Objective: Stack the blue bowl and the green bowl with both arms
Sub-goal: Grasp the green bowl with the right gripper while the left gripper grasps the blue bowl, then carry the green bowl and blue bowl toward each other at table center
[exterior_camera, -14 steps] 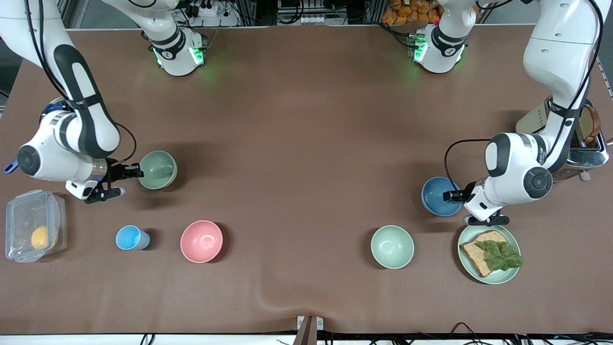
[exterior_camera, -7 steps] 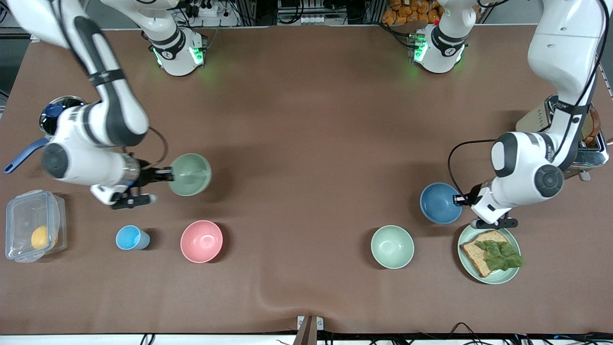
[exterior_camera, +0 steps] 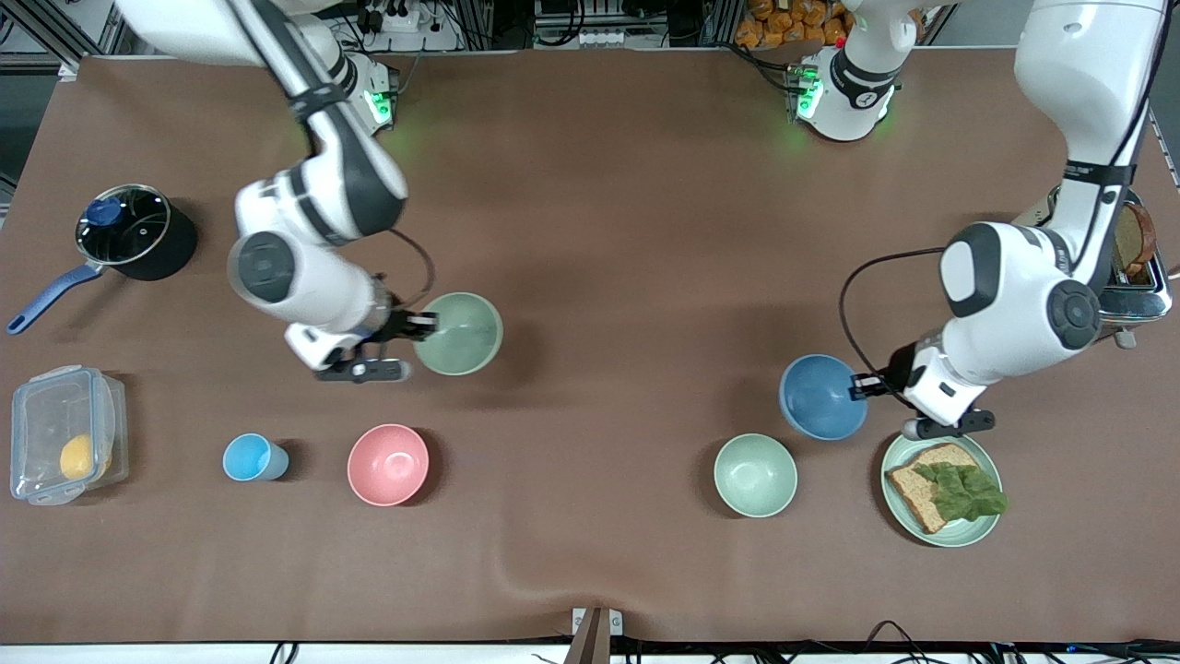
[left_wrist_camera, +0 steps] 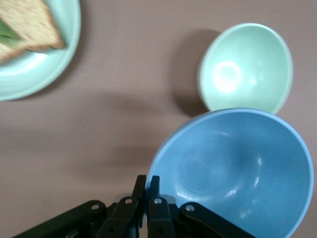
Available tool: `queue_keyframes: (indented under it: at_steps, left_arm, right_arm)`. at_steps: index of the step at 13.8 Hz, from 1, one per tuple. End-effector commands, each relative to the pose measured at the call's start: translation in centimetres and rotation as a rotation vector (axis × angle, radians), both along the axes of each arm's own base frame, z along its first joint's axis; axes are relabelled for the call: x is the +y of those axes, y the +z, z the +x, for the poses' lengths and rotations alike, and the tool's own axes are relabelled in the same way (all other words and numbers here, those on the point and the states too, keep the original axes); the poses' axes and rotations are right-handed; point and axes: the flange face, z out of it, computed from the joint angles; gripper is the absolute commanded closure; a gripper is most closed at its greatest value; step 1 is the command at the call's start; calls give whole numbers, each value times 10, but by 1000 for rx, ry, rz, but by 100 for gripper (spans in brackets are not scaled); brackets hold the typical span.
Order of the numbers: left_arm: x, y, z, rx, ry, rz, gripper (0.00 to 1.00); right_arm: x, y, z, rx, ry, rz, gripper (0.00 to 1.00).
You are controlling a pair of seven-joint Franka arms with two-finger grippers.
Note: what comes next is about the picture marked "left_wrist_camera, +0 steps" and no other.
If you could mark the light green plate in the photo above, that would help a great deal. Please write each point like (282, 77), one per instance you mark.
(37, 72)

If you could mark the light green bowl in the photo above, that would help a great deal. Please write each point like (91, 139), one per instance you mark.
(247, 62)

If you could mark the blue bowl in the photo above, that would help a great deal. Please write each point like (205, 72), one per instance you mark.
(223, 161)

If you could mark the green lettuce leaf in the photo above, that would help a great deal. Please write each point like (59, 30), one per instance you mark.
(6, 34)

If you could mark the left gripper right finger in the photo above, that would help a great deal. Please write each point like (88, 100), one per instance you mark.
(159, 218)

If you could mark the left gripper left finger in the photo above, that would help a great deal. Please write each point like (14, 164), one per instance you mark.
(123, 218)

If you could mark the brown bread slice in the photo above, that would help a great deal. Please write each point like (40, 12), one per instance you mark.
(29, 24)

